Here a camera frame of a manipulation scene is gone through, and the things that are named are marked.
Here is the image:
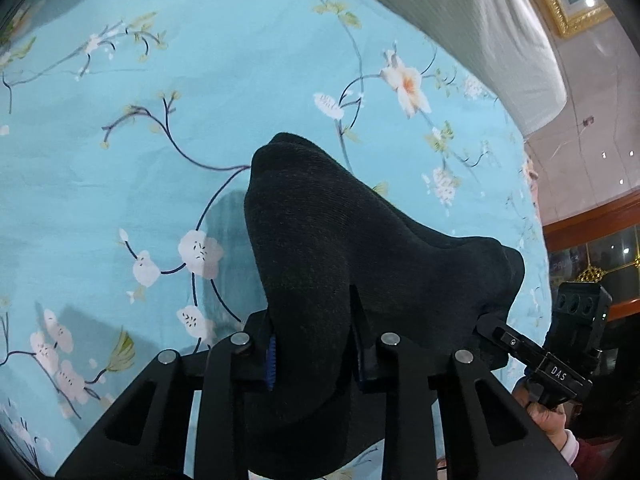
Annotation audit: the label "person's right hand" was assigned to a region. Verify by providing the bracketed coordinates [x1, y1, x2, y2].
[514, 379, 577, 442]

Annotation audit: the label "wooden cabinet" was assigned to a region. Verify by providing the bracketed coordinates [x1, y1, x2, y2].
[542, 204, 640, 322]

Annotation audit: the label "white ribbed bolster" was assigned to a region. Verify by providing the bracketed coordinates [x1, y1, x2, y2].
[310, 0, 569, 139]

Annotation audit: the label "dark navy pants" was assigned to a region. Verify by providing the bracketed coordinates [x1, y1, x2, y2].
[243, 132, 526, 480]

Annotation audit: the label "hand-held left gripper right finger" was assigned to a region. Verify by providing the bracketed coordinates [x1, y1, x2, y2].
[349, 285, 577, 480]

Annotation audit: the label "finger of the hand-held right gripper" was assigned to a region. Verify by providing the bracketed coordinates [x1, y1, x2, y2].
[474, 312, 550, 370]

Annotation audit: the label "light blue floral bedsheet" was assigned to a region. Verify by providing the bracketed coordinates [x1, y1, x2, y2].
[0, 0, 547, 477]

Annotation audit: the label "person's right forearm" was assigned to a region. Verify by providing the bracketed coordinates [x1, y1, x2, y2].
[552, 427, 640, 480]

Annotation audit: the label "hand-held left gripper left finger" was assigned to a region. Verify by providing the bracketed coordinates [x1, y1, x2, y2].
[55, 310, 279, 480]

